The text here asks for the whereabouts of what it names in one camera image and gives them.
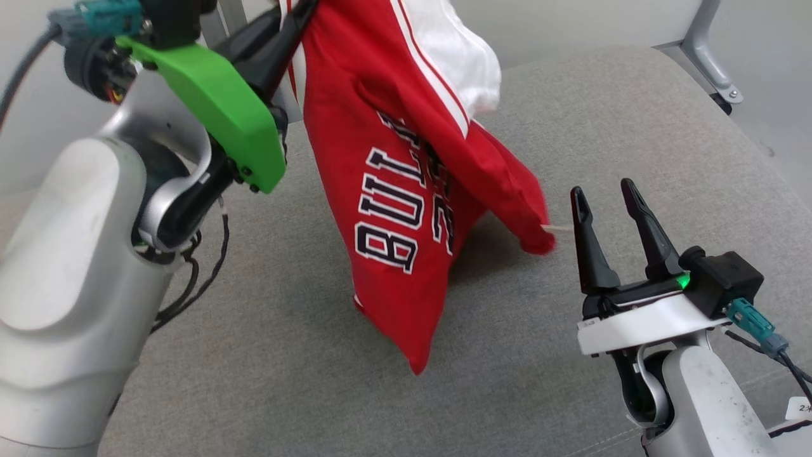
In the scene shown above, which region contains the teal right camera connector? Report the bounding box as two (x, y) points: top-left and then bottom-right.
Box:
(726, 298), (791, 356)

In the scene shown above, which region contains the red Bulls basketball jersey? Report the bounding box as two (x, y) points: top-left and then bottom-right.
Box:
(279, 0), (575, 376)

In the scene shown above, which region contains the teal camera connector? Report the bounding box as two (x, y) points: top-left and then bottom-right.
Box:
(75, 0), (144, 36)
(726, 298), (791, 356)

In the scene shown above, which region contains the black right camera cable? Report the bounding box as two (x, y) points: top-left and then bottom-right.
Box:
(722, 327), (812, 385)

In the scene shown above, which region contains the grey metal partition foot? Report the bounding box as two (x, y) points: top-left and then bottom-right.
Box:
(653, 0), (744, 116)

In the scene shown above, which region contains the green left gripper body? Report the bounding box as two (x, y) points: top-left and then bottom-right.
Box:
(117, 35), (287, 195)

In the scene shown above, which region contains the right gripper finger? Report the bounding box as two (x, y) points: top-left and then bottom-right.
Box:
(620, 178), (684, 281)
(570, 186), (622, 295)

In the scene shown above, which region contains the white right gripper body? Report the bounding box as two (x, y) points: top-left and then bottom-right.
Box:
(576, 276), (731, 357)

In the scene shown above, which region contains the teal left camera connector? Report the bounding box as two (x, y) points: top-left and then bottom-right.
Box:
(75, 0), (144, 36)

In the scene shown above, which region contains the grey left camera cable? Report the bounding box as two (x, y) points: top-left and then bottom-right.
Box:
(0, 10), (83, 128)

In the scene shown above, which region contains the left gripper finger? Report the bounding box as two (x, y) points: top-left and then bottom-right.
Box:
(240, 0), (319, 99)
(213, 11), (294, 61)

